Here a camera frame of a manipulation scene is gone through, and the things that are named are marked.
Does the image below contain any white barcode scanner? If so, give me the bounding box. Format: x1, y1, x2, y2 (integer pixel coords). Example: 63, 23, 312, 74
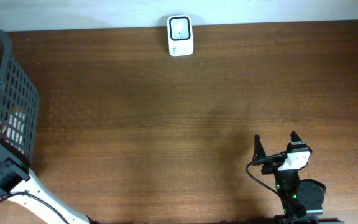
167, 15, 194, 57

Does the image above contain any black right camera cable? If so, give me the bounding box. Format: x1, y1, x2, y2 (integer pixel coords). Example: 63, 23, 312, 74
245, 152, 287, 200

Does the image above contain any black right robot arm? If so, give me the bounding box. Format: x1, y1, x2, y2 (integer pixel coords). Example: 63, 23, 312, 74
246, 131, 342, 224

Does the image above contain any grey perforated plastic basket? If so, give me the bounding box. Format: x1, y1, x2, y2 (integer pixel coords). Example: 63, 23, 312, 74
0, 30, 40, 162

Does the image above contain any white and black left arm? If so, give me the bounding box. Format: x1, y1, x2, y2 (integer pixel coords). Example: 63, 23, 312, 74
0, 136, 93, 223

